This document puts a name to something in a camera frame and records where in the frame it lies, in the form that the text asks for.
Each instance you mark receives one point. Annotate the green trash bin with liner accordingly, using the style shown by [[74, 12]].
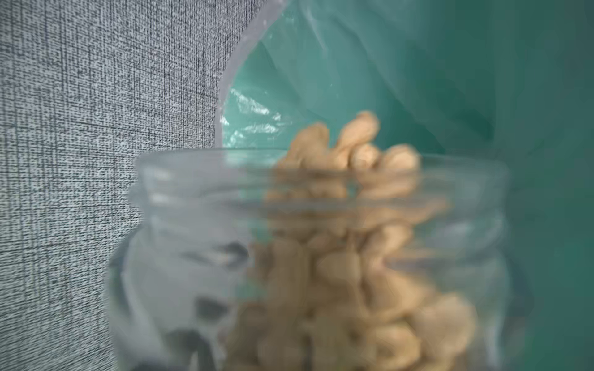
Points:
[[504, 80]]

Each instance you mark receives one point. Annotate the orange lid peanut jar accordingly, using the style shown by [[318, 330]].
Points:
[[324, 256]]

